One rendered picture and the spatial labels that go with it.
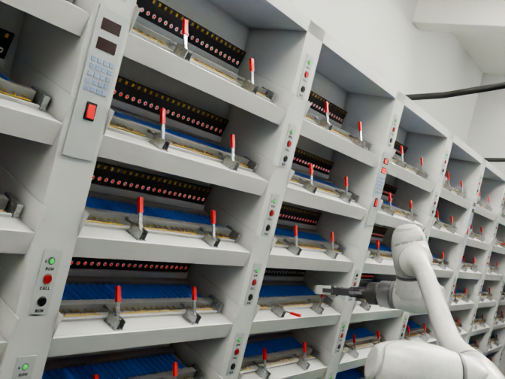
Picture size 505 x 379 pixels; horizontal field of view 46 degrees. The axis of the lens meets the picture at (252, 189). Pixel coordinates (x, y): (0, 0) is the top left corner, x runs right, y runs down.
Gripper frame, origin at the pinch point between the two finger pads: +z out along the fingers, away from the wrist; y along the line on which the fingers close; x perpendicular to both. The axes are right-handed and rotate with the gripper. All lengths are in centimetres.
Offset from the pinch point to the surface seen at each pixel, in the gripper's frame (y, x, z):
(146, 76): -88, 52, 7
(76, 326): -107, -7, 3
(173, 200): -71, 24, 11
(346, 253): 15.7, 13.4, -0.3
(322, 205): -18.6, 27.7, -7.1
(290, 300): -13.6, -3.8, 6.1
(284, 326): -23.4, -11.6, 2.2
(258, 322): -41.3, -9.2, 0.8
